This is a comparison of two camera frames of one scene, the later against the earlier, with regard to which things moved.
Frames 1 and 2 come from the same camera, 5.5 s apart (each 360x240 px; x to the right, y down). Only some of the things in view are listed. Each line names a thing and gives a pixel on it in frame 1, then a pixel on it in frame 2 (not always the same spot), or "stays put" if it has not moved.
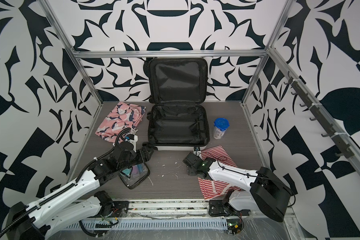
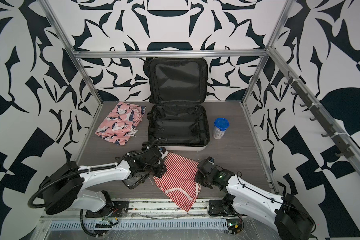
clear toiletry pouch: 134,174 stays put
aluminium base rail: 175,209 stays put
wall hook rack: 341,139 stays put
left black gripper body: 135,158 -> 157,171
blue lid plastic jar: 220,124 stays put
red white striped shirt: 209,189 -> 179,180
